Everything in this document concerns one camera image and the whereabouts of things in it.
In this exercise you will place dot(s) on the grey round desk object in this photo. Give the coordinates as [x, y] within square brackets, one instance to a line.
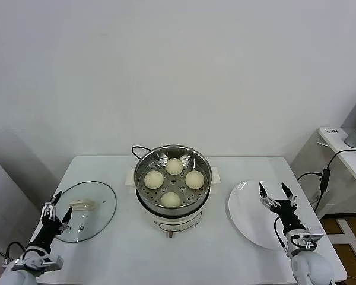
[353, 140]

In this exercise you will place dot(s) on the white round plate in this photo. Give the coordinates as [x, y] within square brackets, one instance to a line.
[246, 213]

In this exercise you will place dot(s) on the white steamed baozi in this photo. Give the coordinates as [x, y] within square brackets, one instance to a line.
[174, 166]
[153, 179]
[195, 179]
[170, 199]

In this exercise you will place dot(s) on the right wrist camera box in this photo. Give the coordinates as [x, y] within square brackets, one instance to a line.
[313, 237]

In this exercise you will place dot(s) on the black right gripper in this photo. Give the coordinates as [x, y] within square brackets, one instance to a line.
[287, 216]

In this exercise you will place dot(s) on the cream electric cooker base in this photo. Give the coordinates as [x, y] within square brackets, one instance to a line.
[172, 221]

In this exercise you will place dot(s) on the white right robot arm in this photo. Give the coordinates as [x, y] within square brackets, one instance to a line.
[311, 267]

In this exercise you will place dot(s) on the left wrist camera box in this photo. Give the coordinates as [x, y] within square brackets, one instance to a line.
[47, 261]

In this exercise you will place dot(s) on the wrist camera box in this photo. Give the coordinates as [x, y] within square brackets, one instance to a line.
[47, 261]
[313, 237]

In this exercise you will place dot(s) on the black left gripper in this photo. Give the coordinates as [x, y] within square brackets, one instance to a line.
[46, 233]

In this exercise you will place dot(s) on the round glass pot lid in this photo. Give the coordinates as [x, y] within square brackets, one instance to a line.
[104, 193]

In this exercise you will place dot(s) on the white floor frame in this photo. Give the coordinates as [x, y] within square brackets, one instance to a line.
[347, 236]

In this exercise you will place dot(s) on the steel perforated steamer basket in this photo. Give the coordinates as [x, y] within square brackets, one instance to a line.
[173, 182]

